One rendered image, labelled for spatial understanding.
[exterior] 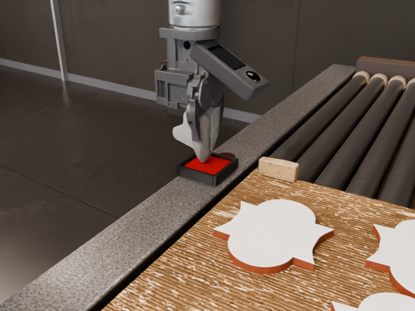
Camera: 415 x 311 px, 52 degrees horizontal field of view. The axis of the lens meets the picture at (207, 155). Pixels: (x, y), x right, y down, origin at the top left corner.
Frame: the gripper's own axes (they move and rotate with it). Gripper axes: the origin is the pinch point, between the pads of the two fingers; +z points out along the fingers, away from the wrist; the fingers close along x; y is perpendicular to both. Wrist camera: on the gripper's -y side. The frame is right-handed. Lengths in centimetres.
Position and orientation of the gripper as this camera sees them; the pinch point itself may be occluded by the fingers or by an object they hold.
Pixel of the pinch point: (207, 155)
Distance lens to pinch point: 68.9
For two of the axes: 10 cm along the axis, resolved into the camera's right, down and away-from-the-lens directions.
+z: 0.0, 9.0, 4.3
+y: -8.6, -2.2, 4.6
